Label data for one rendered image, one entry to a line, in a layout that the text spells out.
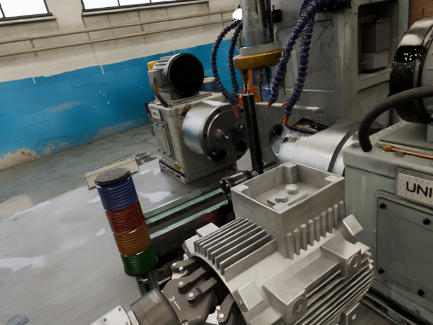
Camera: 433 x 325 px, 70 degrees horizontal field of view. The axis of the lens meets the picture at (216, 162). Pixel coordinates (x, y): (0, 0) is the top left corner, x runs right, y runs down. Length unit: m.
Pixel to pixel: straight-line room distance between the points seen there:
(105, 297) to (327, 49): 0.99
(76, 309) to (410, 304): 0.79
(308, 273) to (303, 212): 0.07
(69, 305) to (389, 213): 0.82
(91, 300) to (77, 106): 5.61
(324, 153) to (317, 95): 0.44
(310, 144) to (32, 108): 5.82
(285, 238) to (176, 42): 6.88
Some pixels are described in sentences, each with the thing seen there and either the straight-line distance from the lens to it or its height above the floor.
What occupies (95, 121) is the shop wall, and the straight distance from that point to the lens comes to 6.52.
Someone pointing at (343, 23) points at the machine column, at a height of 1.37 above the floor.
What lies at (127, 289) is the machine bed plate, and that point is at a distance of 0.97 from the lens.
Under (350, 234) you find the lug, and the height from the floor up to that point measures 1.13.
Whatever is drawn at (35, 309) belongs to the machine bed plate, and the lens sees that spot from 1.07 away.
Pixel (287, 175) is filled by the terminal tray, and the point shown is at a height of 1.18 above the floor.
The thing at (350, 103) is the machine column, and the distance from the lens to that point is 1.09.
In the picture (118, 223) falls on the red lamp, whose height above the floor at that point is 1.14.
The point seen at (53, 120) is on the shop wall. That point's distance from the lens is 6.37.
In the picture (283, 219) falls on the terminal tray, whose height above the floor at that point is 1.19.
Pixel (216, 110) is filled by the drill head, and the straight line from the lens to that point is 1.20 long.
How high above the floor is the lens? 1.39
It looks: 21 degrees down
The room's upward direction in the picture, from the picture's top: 11 degrees counter-clockwise
